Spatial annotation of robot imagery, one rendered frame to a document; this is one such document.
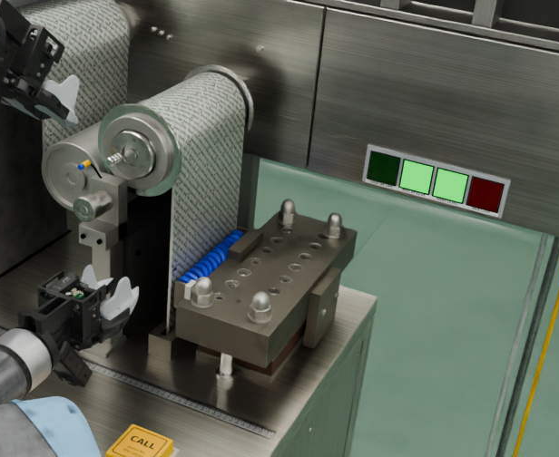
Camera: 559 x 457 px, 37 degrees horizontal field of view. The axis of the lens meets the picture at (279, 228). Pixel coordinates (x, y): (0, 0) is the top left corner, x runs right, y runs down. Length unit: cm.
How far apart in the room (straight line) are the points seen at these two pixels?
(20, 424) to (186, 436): 63
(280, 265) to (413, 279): 210
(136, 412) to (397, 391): 168
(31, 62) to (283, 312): 56
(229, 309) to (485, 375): 185
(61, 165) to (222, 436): 50
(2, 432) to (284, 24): 99
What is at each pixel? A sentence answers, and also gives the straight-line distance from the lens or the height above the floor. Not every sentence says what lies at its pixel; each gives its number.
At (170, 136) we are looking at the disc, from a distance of 126.
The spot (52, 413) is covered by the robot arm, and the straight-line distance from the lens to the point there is 68.
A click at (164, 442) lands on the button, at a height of 92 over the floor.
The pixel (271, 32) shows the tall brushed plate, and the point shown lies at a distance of 150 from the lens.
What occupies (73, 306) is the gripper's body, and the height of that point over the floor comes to 115.
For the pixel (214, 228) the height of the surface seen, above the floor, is 107.
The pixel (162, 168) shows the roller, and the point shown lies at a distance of 127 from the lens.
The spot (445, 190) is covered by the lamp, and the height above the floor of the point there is 117.
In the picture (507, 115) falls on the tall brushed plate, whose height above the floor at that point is 133.
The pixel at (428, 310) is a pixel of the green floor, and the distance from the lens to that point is 334.
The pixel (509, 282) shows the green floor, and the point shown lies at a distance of 366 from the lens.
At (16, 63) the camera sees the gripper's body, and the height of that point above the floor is 145.
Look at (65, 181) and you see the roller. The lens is 140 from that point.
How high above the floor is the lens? 176
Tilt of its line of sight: 28 degrees down
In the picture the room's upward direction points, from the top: 6 degrees clockwise
